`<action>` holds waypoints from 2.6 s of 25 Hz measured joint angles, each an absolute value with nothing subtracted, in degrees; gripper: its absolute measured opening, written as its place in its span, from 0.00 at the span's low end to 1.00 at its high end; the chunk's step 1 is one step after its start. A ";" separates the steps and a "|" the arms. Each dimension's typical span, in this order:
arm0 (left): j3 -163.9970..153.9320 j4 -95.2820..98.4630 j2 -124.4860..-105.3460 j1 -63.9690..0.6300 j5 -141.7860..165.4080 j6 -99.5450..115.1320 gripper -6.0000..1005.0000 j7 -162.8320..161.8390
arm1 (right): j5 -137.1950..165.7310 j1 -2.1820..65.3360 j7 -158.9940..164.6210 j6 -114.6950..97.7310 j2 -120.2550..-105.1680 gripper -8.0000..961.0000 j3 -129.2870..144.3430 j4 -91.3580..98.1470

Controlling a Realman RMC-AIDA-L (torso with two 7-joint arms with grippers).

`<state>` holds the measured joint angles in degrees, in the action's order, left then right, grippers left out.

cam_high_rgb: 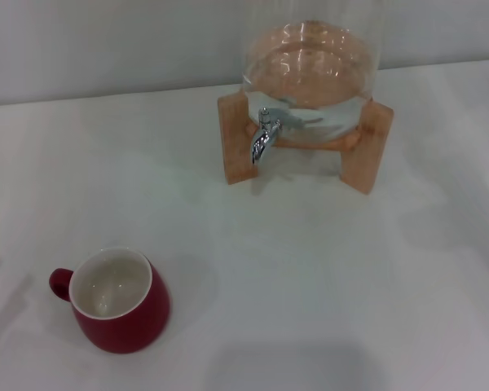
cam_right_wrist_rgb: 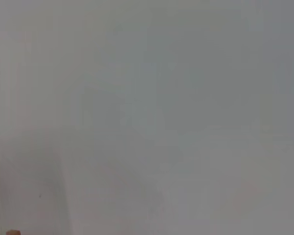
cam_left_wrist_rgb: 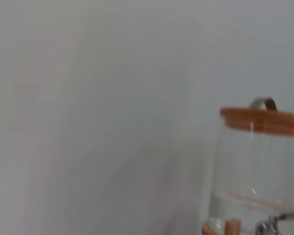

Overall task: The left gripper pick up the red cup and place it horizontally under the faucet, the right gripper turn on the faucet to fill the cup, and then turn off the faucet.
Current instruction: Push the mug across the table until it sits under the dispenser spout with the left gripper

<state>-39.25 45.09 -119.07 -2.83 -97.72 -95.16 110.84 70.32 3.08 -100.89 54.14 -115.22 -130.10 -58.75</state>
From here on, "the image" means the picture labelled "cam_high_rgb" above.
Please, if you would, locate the red ceramic cup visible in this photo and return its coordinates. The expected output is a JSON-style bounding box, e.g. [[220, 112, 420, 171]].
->
[[49, 245, 173, 354]]

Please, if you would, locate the chrome faucet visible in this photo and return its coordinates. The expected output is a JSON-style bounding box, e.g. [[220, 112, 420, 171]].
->
[[250, 108, 284, 165]]

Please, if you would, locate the wooden dispenser stand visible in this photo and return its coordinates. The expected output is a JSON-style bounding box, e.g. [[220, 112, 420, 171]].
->
[[217, 92, 394, 197]]

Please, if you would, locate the glass water dispenser jar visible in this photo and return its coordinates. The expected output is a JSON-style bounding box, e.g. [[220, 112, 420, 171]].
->
[[240, 0, 382, 146]]

